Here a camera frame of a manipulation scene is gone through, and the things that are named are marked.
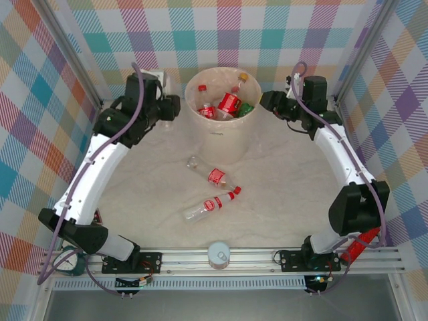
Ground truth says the yellow cap bottle red label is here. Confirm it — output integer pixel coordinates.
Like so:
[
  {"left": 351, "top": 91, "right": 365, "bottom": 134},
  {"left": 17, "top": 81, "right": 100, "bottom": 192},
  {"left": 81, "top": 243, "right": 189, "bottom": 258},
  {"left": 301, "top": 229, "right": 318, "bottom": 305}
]
[{"left": 217, "top": 72, "right": 251, "bottom": 114}]

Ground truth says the cream plastic waste bin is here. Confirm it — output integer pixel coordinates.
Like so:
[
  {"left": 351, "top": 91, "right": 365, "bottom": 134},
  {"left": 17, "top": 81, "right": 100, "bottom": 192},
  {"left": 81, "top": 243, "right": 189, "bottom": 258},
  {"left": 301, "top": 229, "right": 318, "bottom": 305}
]
[{"left": 185, "top": 66, "right": 263, "bottom": 165}]

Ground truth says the red cap bottle brown residue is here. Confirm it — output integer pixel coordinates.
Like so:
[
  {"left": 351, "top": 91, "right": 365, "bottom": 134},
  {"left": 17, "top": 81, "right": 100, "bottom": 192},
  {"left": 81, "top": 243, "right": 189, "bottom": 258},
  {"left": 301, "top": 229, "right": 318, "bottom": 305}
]
[{"left": 186, "top": 155, "right": 243, "bottom": 196}]

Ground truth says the clear bottle red white label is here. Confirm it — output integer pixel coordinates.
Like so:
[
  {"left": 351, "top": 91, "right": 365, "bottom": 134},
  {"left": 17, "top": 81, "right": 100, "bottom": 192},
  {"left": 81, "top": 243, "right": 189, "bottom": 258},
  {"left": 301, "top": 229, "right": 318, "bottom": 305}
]
[{"left": 181, "top": 191, "right": 237, "bottom": 224}]

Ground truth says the red glitter tube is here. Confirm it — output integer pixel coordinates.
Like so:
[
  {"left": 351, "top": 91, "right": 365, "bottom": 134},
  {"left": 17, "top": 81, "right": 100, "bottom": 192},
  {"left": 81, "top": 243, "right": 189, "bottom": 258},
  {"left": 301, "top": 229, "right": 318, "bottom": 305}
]
[{"left": 340, "top": 227, "right": 381, "bottom": 262}]

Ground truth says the green alarm clock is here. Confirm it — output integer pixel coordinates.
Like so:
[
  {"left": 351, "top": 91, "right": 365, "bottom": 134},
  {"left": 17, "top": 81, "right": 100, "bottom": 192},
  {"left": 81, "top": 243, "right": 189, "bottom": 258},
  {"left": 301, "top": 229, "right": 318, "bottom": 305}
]
[{"left": 52, "top": 245, "right": 88, "bottom": 278}]

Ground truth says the power connector with green light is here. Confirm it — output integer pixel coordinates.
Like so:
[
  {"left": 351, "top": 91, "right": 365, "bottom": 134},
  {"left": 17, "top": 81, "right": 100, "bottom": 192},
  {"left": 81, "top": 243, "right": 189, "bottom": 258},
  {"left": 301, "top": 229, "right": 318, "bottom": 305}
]
[
  {"left": 115, "top": 276, "right": 154, "bottom": 289},
  {"left": 306, "top": 274, "right": 330, "bottom": 295}
]

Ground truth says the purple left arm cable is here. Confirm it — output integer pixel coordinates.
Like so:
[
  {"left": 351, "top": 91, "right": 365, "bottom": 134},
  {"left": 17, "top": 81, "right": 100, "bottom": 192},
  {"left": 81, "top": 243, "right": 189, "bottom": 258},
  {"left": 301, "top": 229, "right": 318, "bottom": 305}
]
[{"left": 36, "top": 62, "right": 148, "bottom": 297}]

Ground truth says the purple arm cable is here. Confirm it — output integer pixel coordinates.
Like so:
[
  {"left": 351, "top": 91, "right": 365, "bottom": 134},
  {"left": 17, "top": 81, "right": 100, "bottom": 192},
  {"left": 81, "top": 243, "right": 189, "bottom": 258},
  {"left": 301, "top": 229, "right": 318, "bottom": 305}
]
[
  {"left": 291, "top": 61, "right": 389, "bottom": 297},
  {"left": 36, "top": 62, "right": 148, "bottom": 297}
]

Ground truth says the aluminium corner frame post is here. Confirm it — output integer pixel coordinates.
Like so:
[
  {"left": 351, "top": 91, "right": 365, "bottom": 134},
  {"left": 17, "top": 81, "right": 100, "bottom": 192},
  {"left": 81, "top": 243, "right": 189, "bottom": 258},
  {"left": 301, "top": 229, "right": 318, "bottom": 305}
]
[
  {"left": 332, "top": 0, "right": 401, "bottom": 107},
  {"left": 39, "top": 0, "right": 104, "bottom": 107}
]

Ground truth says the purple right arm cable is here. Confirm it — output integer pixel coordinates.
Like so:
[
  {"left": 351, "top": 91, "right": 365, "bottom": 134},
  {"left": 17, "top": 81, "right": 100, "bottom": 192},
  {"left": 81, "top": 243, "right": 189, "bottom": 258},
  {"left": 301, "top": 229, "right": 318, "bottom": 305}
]
[{"left": 291, "top": 61, "right": 389, "bottom": 297}]

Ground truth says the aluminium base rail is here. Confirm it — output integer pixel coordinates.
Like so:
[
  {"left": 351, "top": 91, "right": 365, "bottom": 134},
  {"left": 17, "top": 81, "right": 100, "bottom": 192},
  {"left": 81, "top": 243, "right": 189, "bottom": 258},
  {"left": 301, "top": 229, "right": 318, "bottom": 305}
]
[{"left": 35, "top": 247, "right": 406, "bottom": 278}]

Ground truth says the slotted grey cable duct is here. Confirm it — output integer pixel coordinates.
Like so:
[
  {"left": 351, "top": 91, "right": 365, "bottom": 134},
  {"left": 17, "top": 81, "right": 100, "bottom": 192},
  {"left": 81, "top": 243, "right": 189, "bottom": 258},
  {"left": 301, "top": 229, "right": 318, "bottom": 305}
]
[{"left": 52, "top": 276, "right": 308, "bottom": 292}]

